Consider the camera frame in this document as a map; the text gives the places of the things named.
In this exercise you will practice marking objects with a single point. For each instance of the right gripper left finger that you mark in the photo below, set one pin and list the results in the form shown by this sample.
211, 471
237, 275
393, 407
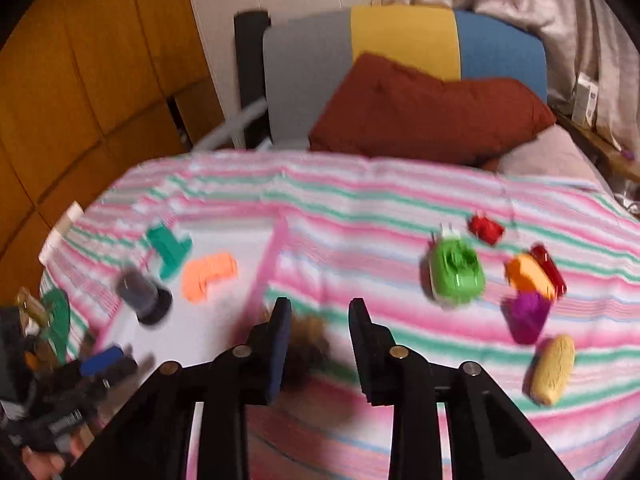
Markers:
269, 343

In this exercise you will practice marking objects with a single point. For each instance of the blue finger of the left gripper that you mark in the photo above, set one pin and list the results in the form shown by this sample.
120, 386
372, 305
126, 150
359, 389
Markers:
101, 361

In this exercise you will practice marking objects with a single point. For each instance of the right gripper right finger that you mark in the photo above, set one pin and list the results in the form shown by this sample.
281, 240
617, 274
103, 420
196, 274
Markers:
371, 344

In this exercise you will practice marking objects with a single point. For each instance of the brown flower shaped lid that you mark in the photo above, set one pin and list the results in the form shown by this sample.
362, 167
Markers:
308, 351

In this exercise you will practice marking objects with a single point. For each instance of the black clear cap container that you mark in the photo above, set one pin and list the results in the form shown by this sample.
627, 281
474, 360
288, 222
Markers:
149, 301

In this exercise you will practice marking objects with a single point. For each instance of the orange block toy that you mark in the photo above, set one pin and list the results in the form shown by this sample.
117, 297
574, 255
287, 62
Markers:
197, 274

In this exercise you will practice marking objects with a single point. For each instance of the green white round toy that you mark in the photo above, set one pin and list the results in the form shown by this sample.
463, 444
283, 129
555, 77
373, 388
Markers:
456, 274

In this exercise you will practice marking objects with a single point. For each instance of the teal plastic piece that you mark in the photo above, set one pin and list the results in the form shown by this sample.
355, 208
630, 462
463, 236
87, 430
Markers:
172, 250

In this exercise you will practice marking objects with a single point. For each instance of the purple perforated ball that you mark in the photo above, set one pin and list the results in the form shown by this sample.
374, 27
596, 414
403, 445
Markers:
527, 313

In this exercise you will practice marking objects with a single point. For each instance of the orange plastic scoop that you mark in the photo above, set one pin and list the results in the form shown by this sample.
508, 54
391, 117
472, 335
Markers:
525, 275

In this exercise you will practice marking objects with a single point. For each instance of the yellow oval case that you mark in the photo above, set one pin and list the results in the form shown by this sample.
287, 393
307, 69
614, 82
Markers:
552, 371

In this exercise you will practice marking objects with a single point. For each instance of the small red toy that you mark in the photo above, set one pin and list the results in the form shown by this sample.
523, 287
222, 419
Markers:
487, 230

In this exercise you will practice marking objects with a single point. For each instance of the pink striped blanket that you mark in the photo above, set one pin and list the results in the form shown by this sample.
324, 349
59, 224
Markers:
322, 230

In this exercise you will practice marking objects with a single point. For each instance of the red cylinder tube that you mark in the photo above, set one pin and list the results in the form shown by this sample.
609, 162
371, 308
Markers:
540, 253

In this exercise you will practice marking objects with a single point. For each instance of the dark red cushion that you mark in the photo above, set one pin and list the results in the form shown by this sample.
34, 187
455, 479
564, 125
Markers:
385, 109

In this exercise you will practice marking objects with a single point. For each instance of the grey yellow blue headboard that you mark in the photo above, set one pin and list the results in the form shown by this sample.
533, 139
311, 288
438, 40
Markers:
306, 59

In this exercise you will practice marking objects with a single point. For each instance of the white small box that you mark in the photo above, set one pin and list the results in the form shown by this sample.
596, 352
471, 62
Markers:
585, 102

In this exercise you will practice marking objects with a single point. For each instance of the beige patterned curtain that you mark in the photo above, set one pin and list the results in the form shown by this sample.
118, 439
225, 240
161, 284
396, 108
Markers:
580, 37

